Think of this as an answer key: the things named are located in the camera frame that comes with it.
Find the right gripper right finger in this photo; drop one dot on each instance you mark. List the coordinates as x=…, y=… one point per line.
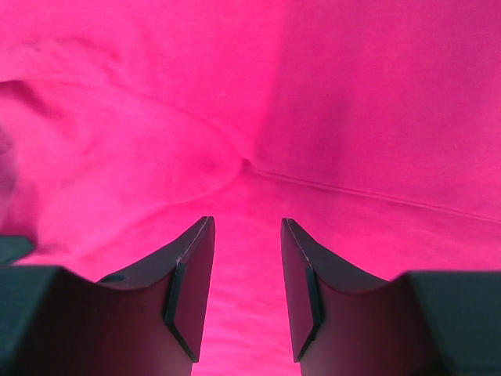
x=345, y=321

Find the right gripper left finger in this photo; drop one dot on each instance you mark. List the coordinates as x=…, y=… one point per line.
x=144, y=319

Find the red t shirt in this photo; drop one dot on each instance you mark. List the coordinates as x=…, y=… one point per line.
x=374, y=124

